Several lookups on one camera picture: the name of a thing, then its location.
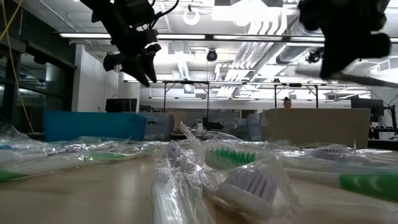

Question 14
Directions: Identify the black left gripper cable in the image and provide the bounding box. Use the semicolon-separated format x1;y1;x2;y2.
146;0;180;30

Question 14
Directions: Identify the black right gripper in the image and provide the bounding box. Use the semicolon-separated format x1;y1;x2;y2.
297;0;392;79

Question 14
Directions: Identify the black monitor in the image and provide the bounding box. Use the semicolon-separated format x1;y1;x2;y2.
104;98;138;113
351;98;385;118

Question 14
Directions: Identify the black desk equipment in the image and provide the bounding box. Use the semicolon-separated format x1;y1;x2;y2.
368;104;398;141

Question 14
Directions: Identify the yellow extension cord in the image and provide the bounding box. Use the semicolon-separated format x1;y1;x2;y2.
0;0;35;133

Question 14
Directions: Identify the overhead LED light bar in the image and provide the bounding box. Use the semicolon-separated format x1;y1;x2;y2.
58;32;398;44

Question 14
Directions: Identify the blue toothbrush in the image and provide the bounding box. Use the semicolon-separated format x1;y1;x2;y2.
294;67;398;89
0;142;41;153

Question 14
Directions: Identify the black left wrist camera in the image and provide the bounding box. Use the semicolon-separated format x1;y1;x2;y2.
116;0;156;27

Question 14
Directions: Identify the black background device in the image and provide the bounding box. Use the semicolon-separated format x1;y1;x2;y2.
201;117;224;131

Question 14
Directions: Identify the white ring lamp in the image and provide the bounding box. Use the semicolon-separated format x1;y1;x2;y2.
182;7;200;26

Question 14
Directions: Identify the clear grey plastic bin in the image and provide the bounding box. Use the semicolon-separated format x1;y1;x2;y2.
247;113;265;142
136;112;175;141

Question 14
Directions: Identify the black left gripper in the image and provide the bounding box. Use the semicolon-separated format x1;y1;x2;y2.
110;29;162;88

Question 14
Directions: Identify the teal plastic bin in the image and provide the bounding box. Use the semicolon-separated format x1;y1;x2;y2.
44;111;147;142

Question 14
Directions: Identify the light grey plastic bin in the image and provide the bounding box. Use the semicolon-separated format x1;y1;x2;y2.
259;108;371;149

